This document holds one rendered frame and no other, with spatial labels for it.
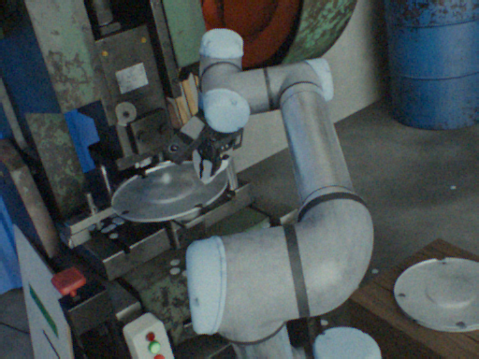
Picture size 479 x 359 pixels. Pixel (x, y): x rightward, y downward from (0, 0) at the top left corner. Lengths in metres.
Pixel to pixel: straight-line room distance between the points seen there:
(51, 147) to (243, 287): 1.04
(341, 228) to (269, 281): 0.11
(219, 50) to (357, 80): 2.75
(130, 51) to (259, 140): 1.98
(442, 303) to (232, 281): 1.03
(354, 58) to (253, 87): 2.74
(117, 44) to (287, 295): 0.85
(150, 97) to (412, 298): 0.86
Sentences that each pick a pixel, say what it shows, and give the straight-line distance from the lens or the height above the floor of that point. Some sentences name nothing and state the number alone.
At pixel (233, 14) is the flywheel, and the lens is 1.67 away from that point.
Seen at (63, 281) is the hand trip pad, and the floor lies 0.76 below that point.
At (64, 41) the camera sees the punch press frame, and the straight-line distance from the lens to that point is 1.32.
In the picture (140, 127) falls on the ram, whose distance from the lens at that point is 1.44.
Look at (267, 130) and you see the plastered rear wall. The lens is 3.36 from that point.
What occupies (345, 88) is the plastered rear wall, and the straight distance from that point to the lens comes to 3.72.
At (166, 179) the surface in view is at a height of 0.79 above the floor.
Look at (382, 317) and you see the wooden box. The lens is 1.67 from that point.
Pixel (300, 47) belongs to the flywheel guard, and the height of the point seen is 1.06.
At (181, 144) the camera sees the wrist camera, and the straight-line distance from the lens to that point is 1.19.
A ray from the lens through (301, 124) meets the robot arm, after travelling 0.91.
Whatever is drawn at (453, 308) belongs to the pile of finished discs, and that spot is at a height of 0.36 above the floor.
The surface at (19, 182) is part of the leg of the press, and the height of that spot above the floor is 0.81.
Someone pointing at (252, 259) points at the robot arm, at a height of 1.04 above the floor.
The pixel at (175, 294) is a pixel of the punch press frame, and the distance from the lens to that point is 1.48.
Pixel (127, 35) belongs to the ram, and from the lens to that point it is 1.43.
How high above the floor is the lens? 1.45
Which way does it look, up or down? 27 degrees down
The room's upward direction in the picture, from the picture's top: 12 degrees counter-clockwise
